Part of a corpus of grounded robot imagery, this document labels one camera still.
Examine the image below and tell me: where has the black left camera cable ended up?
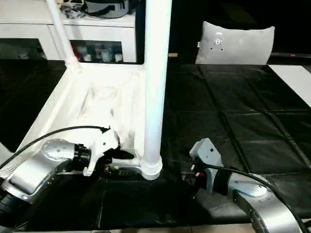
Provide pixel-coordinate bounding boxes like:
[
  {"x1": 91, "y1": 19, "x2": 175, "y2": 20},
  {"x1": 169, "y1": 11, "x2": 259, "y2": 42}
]
[{"x1": 0, "y1": 125, "x2": 112, "y2": 171}]

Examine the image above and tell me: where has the dark clutter pile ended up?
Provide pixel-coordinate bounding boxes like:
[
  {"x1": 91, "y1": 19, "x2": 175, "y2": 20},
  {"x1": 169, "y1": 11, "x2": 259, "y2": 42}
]
[{"x1": 60, "y1": 2, "x2": 86, "y2": 19}]

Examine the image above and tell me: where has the white plastic table top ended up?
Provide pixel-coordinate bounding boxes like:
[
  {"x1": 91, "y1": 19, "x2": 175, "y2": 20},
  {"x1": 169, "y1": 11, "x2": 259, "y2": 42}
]
[{"x1": 0, "y1": 62, "x2": 163, "y2": 181}]

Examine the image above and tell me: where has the thin black metal rail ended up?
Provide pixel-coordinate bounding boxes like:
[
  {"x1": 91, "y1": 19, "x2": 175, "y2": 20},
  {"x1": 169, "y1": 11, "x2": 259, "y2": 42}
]
[{"x1": 269, "y1": 52, "x2": 311, "y2": 59}]

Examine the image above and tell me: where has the grey round bag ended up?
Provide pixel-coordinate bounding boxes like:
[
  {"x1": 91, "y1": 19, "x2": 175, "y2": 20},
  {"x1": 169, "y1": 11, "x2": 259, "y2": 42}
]
[{"x1": 84, "y1": 0, "x2": 131, "y2": 19}]

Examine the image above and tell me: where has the black camera cable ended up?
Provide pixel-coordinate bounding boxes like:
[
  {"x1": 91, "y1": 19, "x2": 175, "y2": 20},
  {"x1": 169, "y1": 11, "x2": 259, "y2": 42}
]
[
  {"x1": 0, "y1": 125, "x2": 112, "y2": 171},
  {"x1": 203, "y1": 163, "x2": 307, "y2": 233}
]

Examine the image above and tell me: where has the white cabinet with glass doors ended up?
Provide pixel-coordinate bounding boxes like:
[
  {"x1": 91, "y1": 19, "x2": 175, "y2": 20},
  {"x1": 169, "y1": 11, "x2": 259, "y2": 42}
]
[{"x1": 0, "y1": 14, "x2": 137, "y2": 64}]

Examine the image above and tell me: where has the white flat board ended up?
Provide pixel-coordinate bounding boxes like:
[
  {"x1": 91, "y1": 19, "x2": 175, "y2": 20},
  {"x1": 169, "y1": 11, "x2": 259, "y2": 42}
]
[{"x1": 267, "y1": 64, "x2": 311, "y2": 109}]

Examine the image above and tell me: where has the grey cushion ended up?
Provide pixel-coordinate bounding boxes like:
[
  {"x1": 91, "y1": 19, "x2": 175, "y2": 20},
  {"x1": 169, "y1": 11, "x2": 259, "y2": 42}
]
[{"x1": 195, "y1": 20, "x2": 276, "y2": 66}]

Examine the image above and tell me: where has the black right camera cable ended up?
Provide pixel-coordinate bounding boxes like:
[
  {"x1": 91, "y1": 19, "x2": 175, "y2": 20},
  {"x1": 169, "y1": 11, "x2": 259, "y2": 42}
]
[{"x1": 203, "y1": 163, "x2": 307, "y2": 233}]

